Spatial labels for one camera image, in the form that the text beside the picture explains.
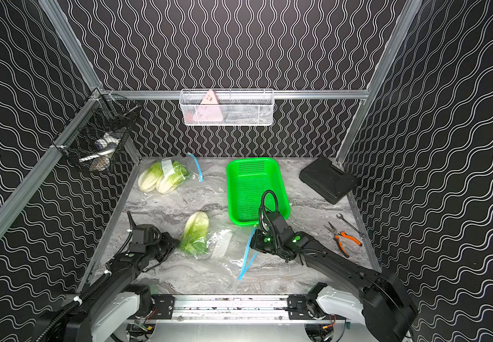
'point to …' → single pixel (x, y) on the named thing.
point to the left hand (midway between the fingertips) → (180, 237)
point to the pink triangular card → (206, 113)
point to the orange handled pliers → (337, 236)
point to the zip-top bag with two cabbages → (165, 175)
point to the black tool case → (326, 180)
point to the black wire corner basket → (100, 137)
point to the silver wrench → (340, 217)
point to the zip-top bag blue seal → (229, 246)
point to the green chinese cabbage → (194, 238)
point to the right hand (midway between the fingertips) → (247, 242)
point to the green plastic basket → (248, 179)
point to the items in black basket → (100, 160)
